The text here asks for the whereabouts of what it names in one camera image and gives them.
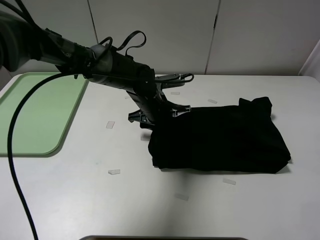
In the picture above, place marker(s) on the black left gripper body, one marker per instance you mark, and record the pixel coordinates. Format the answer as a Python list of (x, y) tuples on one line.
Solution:
[(151, 101)]

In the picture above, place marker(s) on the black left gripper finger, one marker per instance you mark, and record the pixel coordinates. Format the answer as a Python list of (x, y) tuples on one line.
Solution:
[(146, 120), (177, 109)]

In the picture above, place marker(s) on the black short sleeve t-shirt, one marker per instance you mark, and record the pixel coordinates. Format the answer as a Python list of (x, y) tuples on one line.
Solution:
[(234, 138)]

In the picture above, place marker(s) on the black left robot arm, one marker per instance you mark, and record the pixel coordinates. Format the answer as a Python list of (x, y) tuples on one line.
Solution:
[(100, 64)]

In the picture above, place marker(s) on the light green plastic tray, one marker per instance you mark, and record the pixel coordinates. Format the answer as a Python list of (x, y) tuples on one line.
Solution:
[(45, 119)]

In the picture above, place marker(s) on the clear tape piece upper right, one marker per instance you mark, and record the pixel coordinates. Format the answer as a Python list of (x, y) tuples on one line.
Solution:
[(212, 101)]

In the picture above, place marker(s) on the clear tape piece lower left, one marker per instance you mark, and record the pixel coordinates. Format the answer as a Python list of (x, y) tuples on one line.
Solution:
[(114, 171)]

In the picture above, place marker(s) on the clear tape piece lower right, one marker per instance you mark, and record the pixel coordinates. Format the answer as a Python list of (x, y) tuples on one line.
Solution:
[(229, 181)]

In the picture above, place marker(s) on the clear tape piece bottom centre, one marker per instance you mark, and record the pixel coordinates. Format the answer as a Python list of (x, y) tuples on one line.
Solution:
[(181, 196)]

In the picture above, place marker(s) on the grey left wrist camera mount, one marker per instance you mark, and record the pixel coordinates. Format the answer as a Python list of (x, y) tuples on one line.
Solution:
[(173, 80)]

